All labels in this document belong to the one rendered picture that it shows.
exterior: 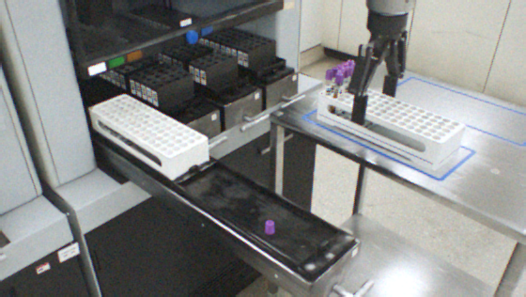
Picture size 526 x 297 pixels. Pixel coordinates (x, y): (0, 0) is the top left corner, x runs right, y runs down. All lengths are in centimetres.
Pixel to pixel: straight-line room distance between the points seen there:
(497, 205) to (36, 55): 87
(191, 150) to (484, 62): 237
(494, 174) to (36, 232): 89
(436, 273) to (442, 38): 186
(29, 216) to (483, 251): 167
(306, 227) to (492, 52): 235
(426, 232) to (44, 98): 160
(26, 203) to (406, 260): 108
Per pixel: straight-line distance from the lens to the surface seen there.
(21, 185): 107
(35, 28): 98
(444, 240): 212
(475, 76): 313
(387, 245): 160
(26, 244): 103
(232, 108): 122
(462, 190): 96
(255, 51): 134
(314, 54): 360
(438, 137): 99
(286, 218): 85
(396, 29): 98
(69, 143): 108
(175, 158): 91
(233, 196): 90
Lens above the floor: 136
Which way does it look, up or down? 36 degrees down
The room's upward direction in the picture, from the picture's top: 2 degrees counter-clockwise
